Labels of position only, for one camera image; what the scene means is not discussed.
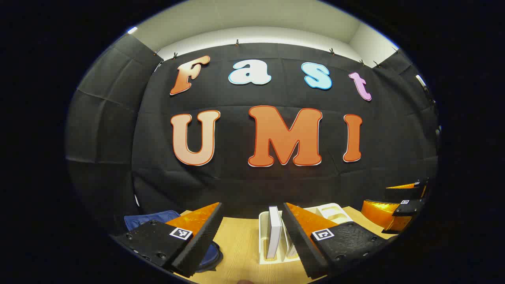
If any black backdrop cloth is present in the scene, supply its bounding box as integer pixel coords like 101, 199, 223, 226
65, 34, 440, 237

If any blue schoolbag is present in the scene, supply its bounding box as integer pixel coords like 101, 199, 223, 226
124, 210, 224, 273

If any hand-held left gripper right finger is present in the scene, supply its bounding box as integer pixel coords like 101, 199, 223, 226
282, 202, 390, 280

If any cream plastic bookshelf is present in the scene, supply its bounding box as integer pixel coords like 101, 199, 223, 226
258, 203, 354, 265

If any blue cover book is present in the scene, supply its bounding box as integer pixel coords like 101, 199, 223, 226
266, 206, 283, 260

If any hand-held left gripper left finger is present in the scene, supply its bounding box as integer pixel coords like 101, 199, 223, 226
112, 202, 224, 278

